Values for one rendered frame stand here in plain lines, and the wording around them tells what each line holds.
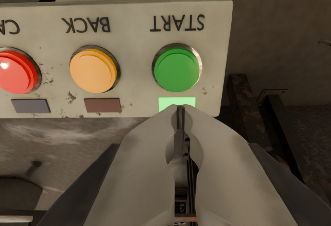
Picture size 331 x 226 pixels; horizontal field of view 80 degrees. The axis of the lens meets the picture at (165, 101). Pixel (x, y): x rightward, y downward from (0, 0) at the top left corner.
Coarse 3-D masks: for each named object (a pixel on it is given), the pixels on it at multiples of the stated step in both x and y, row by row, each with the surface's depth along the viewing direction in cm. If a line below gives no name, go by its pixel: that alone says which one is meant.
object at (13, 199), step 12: (0, 180) 216; (12, 180) 218; (0, 192) 208; (12, 192) 212; (24, 192) 219; (36, 192) 232; (0, 204) 202; (12, 204) 207; (24, 204) 216; (36, 204) 235
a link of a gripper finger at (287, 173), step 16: (256, 144) 9; (272, 160) 8; (272, 176) 7; (288, 176) 7; (288, 192) 7; (304, 192) 7; (288, 208) 6; (304, 208) 6; (320, 208) 6; (304, 224) 6; (320, 224) 6
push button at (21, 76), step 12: (0, 60) 17; (12, 60) 17; (24, 60) 18; (0, 72) 18; (12, 72) 18; (24, 72) 18; (36, 72) 18; (0, 84) 18; (12, 84) 18; (24, 84) 18
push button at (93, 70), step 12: (72, 60) 17; (84, 60) 17; (96, 60) 17; (108, 60) 17; (72, 72) 17; (84, 72) 17; (96, 72) 17; (108, 72) 17; (84, 84) 18; (96, 84) 18; (108, 84) 18
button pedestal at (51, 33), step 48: (96, 0) 20; (144, 0) 17; (192, 0) 16; (0, 48) 17; (48, 48) 18; (96, 48) 17; (144, 48) 17; (192, 48) 17; (0, 96) 20; (48, 96) 20; (96, 96) 20; (144, 96) 20; (192, 96) 20
